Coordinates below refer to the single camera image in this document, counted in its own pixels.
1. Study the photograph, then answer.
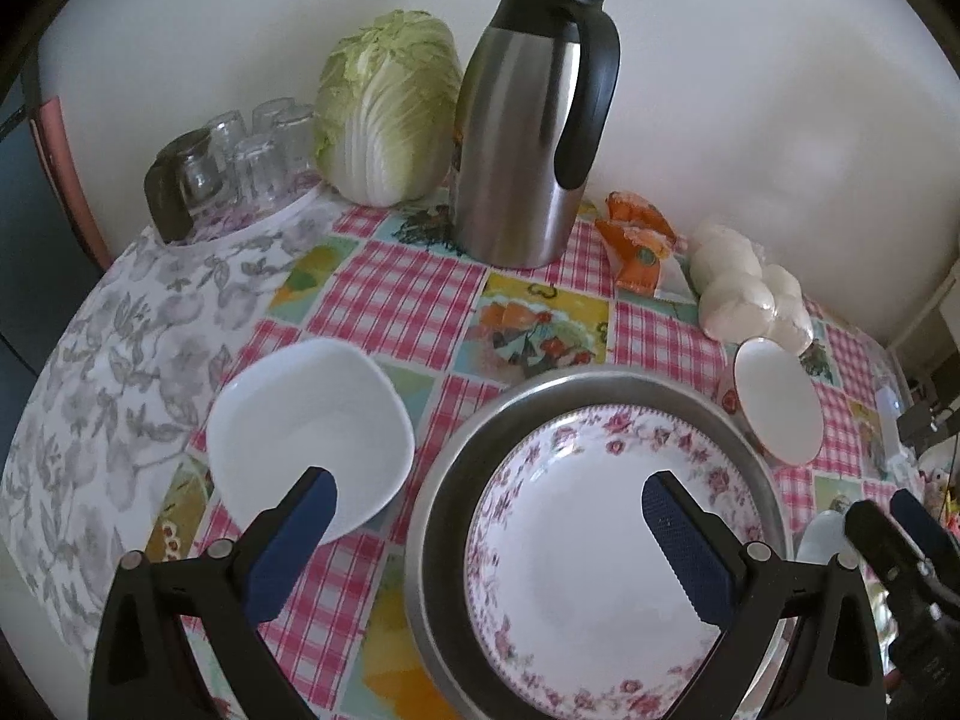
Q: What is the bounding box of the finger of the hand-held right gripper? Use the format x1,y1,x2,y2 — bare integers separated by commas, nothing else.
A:
844,499,940,617
891,489,960,587

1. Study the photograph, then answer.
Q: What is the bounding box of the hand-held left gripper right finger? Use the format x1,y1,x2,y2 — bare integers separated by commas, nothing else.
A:
641,471,887,720

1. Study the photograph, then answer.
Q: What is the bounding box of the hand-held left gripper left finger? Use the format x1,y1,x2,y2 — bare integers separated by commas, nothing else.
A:
88,467,338,720

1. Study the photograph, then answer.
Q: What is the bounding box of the large light blue bowl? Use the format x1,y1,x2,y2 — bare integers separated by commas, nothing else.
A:
795,508,856,565

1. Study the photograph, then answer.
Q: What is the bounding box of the pink floral round plate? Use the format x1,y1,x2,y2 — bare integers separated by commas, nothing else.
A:
463,405,777,713

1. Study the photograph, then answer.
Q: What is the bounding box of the small white bowl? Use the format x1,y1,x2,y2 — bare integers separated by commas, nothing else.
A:
206,337,413,547

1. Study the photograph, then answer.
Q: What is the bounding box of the stainless steel plate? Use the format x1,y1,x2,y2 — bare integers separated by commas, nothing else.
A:
403,367,788,720

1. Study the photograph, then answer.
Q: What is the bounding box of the white power strip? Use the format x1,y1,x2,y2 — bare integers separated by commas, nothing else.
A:
872,381,912,477

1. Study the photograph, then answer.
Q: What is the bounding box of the strawberry print bowl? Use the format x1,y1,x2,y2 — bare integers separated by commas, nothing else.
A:
718,337,820,466

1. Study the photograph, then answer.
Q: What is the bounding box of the grey floral tablecloth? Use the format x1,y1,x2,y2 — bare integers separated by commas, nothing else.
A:
0,187,331,661

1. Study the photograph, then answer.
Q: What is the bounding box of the plastic bag of steamed buns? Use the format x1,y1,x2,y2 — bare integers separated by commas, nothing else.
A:
686,221,815,357

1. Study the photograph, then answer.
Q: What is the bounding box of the pink checked tablecloth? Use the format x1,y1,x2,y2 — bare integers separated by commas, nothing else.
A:
142,187,923,720

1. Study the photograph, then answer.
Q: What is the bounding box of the orange snack packet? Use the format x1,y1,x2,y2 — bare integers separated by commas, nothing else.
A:
596,191,698,301

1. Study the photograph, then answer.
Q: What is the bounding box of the dark glass holder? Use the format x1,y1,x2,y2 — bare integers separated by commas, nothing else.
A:
145,127,226,243

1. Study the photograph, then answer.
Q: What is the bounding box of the pink board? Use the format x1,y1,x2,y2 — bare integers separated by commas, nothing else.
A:
30,94,113,271

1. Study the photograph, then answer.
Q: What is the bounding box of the stainless steel thermos jug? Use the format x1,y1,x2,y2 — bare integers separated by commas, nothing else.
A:
450,0,622,269

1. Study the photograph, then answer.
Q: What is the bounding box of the napa cabbage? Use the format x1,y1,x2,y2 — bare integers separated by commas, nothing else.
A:
311,10,464,207

